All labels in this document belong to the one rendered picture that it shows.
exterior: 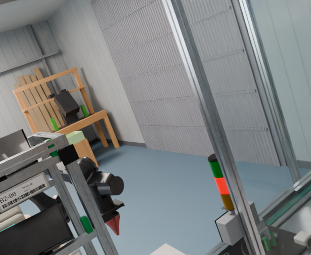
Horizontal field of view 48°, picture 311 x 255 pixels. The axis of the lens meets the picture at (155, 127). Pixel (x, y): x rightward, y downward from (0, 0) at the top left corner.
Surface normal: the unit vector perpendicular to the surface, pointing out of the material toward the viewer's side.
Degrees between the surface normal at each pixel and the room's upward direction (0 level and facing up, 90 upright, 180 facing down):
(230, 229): 90
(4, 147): 65
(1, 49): 90
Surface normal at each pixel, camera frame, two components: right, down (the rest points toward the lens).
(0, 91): 0.51, 0.01
